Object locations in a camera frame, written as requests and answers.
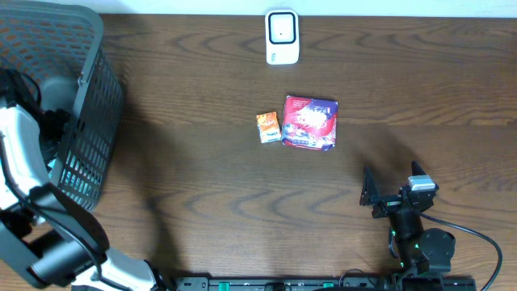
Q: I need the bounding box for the red purple pad package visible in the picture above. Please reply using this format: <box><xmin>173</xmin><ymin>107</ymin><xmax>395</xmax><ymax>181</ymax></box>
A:
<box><xmin>281</xmin><ymin>95</ymin><xmax>338</xmax><ymax>151</ymax></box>

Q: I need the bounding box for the orange tissue pack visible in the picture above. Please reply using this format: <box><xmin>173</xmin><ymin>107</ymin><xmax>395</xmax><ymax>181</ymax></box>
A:
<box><xmin>256</xmin><ymin>112</ymin><xmax>281</xmax><ymax>143</ymax></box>

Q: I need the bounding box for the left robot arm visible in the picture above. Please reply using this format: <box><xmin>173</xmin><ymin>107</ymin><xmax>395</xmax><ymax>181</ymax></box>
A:
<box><xmin>1</xmin><ymin>69</ymin><xmax>167</xmax><ymax>290</ymax></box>

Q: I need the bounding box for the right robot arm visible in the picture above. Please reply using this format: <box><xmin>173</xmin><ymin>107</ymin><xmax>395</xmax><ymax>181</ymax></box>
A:
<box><xmin>359</xmin><ymin>161</ymin><xmax>456</xmax><ymax>290</ymax></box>

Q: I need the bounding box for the grey plastic mesh basket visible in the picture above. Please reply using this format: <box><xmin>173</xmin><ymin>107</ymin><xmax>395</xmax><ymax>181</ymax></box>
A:
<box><xmin>1</xmin><ymin>1</ymin><xmax>124</xmax><ymax>211</ymax></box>

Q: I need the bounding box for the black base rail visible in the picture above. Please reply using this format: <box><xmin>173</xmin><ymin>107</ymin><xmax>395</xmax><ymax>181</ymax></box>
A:
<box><xmin>174</xmin><ymin>274</ymin><xmax>476</xmax><ymax>291</ymax></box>

